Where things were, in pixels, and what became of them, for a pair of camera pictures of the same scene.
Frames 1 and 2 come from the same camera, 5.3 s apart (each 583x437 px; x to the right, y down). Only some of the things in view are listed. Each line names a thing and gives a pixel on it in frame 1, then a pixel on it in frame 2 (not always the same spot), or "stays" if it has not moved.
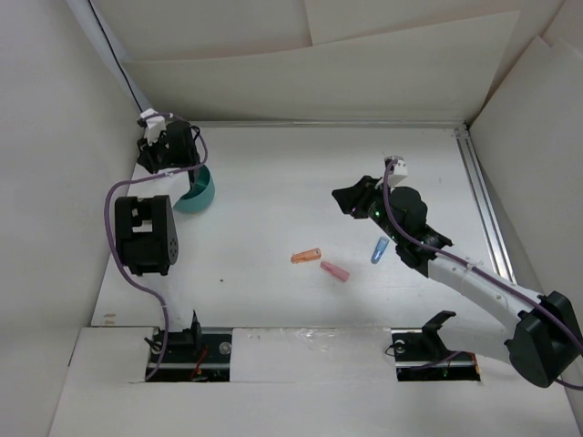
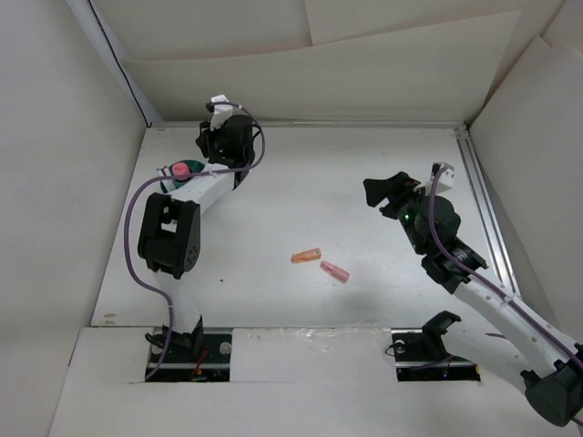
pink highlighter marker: [335, 270] stays
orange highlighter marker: [306, 256] stays
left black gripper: [146, 157] -> [205, 139]
